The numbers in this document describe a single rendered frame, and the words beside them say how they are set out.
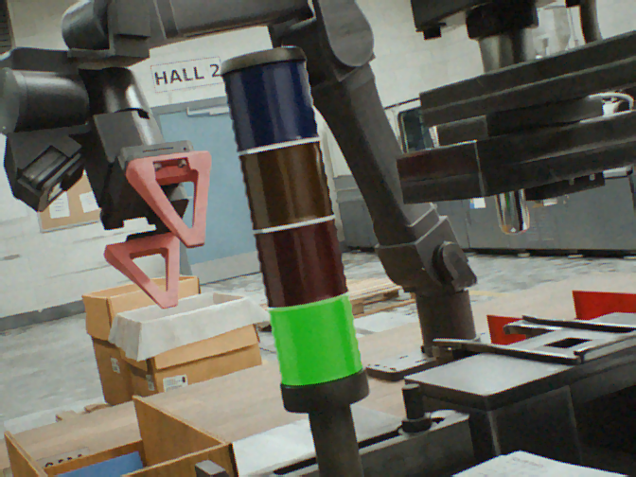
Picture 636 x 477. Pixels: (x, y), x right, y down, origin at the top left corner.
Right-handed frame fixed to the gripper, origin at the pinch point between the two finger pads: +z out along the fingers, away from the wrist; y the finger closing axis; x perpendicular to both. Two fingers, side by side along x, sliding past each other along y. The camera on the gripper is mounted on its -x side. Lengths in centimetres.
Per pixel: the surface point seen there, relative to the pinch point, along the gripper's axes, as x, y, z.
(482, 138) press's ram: 11.5, 25.9, 8.6
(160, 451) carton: -2.7, -12.0, 10.6
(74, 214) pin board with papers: 268, -875, -554
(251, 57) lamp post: -9.1, 37.9, 10.4
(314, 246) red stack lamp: -7.8, 33.8, 17.8
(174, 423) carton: -3.2, -4.7, 10.9
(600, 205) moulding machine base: 528, -436, -211
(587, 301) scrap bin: 45.6, -8.3, 9.0
